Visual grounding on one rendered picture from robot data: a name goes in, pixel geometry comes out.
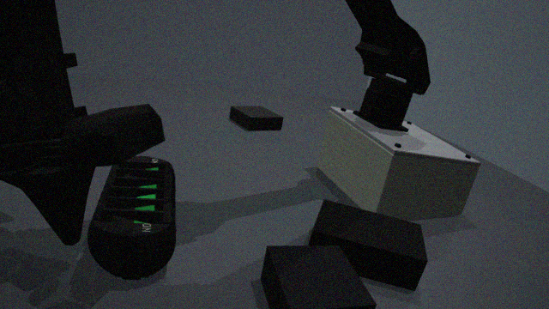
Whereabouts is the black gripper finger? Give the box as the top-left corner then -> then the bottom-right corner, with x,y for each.
0,161 -> 68,245
24,164 -> 96,245

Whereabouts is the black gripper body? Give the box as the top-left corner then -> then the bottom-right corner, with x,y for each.
0,39 -> 165,172

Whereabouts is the dark grey controller unit with green rocker switches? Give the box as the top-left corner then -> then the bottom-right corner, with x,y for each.
87,156 -> 177,281

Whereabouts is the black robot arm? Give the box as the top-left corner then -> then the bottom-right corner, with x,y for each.
0,0 -> 431,145

